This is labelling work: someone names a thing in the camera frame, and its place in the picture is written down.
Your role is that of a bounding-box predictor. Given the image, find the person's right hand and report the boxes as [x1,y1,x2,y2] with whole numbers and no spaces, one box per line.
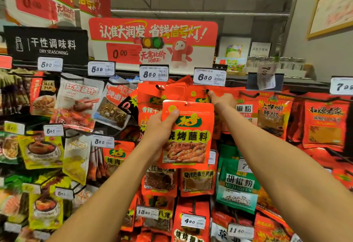
[208,90,239,122]

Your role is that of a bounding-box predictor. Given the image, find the person's left hand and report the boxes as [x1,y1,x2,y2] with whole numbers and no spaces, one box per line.
[140,108,181,153]

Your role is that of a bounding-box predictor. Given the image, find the person's left forearm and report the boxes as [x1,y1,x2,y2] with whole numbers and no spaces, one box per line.
[47,140,166,242]

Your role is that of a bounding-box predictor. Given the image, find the person's right forearm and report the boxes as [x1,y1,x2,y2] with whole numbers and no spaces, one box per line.
[218,109,353,242]

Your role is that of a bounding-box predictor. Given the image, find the distant shelf goods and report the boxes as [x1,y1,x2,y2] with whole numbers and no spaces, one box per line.
[245,56,307,80]

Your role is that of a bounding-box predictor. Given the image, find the clear packet with red label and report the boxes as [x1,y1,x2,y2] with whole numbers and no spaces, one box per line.
[93,76,139,131]

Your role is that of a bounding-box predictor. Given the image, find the white picture poster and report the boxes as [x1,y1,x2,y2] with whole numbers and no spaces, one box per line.
[218,35,252,69]

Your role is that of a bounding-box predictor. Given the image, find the hanging display of seasoning packets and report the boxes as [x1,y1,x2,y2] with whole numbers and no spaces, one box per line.
[3,56,353,242]

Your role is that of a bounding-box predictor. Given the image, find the small white sign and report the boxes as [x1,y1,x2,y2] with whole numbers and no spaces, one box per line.
[249,42,272,58]

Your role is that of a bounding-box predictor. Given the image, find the green white-label packet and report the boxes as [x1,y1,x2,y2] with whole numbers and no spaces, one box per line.
[216,145,261,215]

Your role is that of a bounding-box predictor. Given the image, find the pale white packet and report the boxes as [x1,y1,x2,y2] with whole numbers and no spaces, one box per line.
[62,136,92,185]

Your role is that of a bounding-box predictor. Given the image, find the white red-print sauce packet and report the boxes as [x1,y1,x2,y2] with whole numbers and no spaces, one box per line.
[51,74,106,132]

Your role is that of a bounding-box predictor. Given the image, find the red white promotion sign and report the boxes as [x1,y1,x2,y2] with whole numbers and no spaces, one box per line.
[89,18,218,77]

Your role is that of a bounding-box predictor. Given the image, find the rows of hanging red packets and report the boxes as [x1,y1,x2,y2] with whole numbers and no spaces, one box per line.
[102,76,353,242]

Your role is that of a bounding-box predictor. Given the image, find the yellow green packet bowl picture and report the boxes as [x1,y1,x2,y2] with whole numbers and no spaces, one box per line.
[18,134,64,169]

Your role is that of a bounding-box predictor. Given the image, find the red packet with dish picture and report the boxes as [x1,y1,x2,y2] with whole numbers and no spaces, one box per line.
[30,73,58,118]

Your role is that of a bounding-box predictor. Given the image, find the black category sign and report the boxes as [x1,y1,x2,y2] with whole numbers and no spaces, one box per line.
[4,26,89,66]

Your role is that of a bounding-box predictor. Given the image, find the assorted green brown packets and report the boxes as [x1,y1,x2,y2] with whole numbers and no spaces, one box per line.
[0,68,72,242]

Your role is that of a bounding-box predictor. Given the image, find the red price tag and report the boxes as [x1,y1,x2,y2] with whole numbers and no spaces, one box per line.
[0,54,13,70]

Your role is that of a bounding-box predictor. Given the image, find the metal ceiling rail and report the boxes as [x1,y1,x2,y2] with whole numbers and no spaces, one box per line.
[110,9,290,18]

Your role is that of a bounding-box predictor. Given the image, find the framed wall poster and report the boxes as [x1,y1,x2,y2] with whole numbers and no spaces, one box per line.
[308,0,353,40]

